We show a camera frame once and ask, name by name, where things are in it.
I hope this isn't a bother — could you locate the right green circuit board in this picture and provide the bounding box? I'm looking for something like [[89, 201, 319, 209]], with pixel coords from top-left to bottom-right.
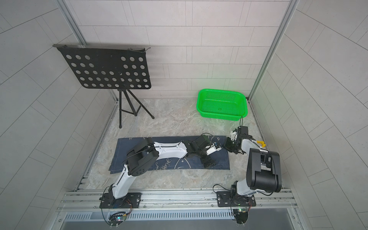
[[232, 209, 249, 225]]

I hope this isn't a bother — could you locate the green circuit board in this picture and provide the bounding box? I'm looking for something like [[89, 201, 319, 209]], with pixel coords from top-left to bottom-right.
[[109, 211, 128, 228], [232, 209, 249, 225]]

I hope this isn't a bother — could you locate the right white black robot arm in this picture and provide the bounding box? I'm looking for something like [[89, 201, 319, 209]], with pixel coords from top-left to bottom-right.
[[224, 126, 282, 197]]

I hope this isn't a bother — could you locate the dark blue embroidered pillowcase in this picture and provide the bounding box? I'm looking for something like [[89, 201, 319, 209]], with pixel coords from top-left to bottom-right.
[[108, 136, 230, 174]]

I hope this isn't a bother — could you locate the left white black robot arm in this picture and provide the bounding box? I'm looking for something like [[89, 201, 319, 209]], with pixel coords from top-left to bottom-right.
[[108, 134, 222, 200]]

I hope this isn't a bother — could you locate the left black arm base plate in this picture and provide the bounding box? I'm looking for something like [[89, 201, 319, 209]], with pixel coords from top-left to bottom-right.
[[99, 193, 142, 209]]

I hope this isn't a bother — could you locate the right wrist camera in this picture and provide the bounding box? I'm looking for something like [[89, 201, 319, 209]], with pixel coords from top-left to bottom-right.
[[231, 131, 238, 141]]

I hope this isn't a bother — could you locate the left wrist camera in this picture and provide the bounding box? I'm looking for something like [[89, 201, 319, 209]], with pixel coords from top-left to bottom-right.
[[206, 144, 222, 155]]

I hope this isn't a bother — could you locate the yellow plastic triangle piece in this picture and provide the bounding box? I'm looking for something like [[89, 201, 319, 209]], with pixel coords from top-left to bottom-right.
[[257, 141, 266, 149]]

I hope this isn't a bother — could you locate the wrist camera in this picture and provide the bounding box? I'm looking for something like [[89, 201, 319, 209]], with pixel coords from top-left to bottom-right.
[[231, 131, 238, 141], [206, 144, 222, 155]]

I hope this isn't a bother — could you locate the green plastic basket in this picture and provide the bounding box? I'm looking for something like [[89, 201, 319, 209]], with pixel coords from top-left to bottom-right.
[[196, 89, 248, 121]]

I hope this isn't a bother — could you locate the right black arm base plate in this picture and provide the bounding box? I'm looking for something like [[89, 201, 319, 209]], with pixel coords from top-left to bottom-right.
[[216, 191, 256, 208]]

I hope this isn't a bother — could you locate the left green circuit board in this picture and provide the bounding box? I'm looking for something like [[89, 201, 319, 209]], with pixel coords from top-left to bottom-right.
[[109, 211, 128, 228]]

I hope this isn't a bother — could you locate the aluminium front rail frame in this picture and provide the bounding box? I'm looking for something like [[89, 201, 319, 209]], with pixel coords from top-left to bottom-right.
[[49, 189, 307, 230]]

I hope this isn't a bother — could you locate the black perforated music stand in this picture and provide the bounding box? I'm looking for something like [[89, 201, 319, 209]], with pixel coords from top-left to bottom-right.
[[54, 45, 155, 119]]

